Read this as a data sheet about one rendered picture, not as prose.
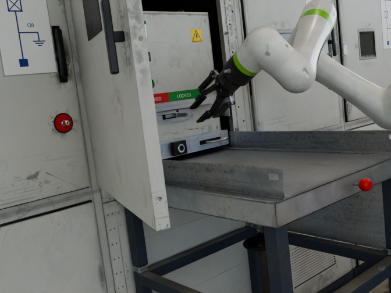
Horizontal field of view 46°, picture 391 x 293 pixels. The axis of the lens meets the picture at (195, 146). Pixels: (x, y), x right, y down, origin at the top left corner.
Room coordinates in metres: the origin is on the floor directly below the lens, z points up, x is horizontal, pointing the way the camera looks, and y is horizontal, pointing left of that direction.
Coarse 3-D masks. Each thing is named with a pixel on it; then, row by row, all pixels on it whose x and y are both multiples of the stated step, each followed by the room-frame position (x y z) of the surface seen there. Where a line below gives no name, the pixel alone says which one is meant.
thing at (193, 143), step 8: (192, 136) 1.75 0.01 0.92; (200, 136) 1.76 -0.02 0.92; (208, 136) 1.79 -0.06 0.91; (216, 136) 1.82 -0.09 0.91; (160, 144) 1.64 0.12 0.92; (168, 144) 1.66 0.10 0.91; (192, 144) 1.73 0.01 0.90; (200, 144) 1.76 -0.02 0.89; (208, 144) 1.78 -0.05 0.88; (216, 144) 1.81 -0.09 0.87; (168, 152) 1.66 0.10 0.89
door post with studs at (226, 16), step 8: (216, 0) 1.89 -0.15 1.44; (224, 0) 1.85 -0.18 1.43; (232, 0) 1.88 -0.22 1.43; (224, 8) 1.85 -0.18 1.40; (232, 8) 1.88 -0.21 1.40; (224, 16) 1.85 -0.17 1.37; (232, 16) 1.87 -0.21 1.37; (224, 24) 1.85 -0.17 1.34; (232, 24) 1.87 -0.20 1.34; (224, 32) 1.84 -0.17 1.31; (232, 32) 1.87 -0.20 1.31; (224, 40) 1.84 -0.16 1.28; (232, 40) 1.86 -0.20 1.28; (224, 48) 1.88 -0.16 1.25; (232, 48) 1.86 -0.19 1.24; (224, 56) 1.88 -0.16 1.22; (224, 64) 1.88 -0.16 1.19; (240, 88) 1.88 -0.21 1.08; (232, 96) 1.85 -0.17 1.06; (240, 96) 1.87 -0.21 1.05; (240, 104) 1.87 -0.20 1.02; (232, 112) 1.84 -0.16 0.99; (240, 112) 1.87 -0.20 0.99; (232, 120) 1.87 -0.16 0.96; (240, 120) 1.86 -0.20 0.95; (232, 128) 1.88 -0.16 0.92; (240, 128) 1.86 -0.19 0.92
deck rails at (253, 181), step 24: (240, 144) 1.82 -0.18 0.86; (264, 144) 1.72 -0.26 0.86; (288, 144) 1.63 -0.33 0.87; (312, 144) 1.55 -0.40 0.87; (336, 144) 1.48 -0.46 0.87; (360, 144) 1.42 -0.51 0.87; (384, 144) 1.36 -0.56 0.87; (168, 168) 1.27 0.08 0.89; (192, 168) 1.19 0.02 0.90; (216, 168) 1.12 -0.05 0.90; (240, 168) 1.05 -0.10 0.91; (264, 168) 1.00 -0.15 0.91; (240, 192) 1.05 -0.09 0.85; (264, 192) 1.00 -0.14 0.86
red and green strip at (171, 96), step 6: (186, 90) 1.75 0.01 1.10; (192, 90) 1.77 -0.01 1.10; (156, 96) 1.66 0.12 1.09; (162, 96) 1.67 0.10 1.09; (168, 96) 1.69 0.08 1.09; (174, 96) 1.71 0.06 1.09; (180, 96) 1.73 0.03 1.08; (186, 96) 1.75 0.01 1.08; (192, 96) 1.76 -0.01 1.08; (156, 102) 1.65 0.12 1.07; (162, 102) 1.67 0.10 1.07
